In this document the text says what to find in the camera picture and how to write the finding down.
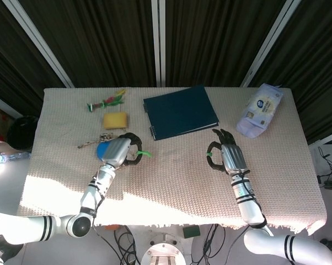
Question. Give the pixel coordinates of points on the person leg black trousers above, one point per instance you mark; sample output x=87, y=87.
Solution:
x=4, y=245

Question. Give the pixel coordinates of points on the round white robot base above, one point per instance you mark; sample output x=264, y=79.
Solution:
x=163, y=248

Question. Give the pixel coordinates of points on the dark green box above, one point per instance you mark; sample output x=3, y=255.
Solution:
x=191, y=231

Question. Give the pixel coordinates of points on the black bag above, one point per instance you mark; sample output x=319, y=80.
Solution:
x=21, y=132

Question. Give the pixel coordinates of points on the small orange object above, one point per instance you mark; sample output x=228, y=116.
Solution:
x=112, y=227

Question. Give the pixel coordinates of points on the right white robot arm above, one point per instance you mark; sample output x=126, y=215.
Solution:
x=248, y=204

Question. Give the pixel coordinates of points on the beige waffle tablecloth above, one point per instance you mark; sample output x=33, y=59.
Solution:
x=171, y=193

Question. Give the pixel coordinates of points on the dark brown curtain panel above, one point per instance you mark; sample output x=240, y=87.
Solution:
x=99, y=41
x=11, y=55
x=320, y=69
x=210, y=41

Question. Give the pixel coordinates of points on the black tripod foot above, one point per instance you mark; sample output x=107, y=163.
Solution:
x=327, y=242

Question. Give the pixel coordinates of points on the lilac wet wipes pack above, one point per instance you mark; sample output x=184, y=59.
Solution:
x=261, y=110

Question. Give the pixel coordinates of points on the blue round disc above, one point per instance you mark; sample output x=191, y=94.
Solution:
x=101, y=151

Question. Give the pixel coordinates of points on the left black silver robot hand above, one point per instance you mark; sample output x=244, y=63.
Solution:
x=116, y=151

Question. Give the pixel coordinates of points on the colourful feather shuttlecock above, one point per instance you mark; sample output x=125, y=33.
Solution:
x=108, y=102

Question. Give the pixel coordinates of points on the blue plastic bag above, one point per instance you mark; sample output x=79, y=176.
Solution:
x=6, y=158

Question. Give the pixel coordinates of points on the white metal frame post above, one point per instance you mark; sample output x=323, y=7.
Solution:
x=158, y=41
x=3, y=103
x=39, y=41
x=326, y=139
x=271, y=41

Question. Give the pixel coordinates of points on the yellow sponge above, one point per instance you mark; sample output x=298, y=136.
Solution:
x=115, y=120

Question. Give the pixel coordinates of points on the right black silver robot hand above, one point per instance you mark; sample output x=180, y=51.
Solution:
x=233, y=157

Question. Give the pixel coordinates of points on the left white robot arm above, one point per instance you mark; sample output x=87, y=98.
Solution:
x=94, y=193

